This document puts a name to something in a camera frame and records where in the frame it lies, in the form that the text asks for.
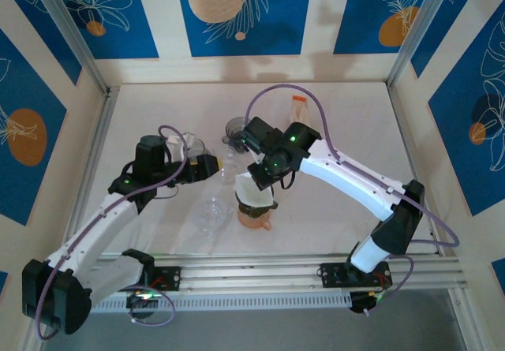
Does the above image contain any aluminium mounting rail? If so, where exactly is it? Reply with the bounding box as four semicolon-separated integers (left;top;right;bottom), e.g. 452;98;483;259
33;252;470;300

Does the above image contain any aluminium corner post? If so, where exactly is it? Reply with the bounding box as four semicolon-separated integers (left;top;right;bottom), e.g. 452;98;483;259
387;0;461;88
29;0;111;96

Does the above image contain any clear ribbed carafe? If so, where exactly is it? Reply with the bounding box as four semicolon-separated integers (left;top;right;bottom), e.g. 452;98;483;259
218;147;249;186

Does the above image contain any smoke grey ribbed carafe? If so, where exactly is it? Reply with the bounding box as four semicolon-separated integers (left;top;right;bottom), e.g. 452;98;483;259
185;137;216;161

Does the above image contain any aluminium side rail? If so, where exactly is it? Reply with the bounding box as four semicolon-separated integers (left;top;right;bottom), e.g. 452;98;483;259
58;85;122;266
387;84;447;257

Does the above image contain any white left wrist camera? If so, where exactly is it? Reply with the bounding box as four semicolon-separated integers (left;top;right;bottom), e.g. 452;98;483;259
164;131;195;159

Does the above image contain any white slotted cable duct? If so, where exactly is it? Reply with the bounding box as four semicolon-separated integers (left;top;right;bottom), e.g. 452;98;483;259
92;292;353;313

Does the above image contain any orange plastic carafe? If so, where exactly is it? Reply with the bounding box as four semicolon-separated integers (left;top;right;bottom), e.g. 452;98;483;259
236;208;273;230

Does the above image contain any smoke grey plastic dripper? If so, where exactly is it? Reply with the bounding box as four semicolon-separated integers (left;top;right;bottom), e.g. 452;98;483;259
221;116;253;151

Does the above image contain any dark olive plastic dripper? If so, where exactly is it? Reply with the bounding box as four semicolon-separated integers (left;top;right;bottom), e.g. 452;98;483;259
235;199;279;220

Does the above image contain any purple camera cable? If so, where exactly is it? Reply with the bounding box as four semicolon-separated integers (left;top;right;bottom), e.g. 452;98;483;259
244;84;461;316
34;125;189;340

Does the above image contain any orange coffee filter pack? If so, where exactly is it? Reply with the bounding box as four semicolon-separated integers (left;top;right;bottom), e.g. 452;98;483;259
287;95;312;125

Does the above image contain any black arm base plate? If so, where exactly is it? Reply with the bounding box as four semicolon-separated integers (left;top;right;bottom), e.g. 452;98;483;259
319;262;394;289
137;266;182;293

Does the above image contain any white paper coffee filter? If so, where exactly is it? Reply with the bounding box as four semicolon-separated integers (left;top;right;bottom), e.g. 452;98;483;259
234;172;275;208

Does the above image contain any clear plastic dripper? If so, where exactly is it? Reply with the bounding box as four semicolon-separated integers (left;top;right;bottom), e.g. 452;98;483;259
192;196;234;237

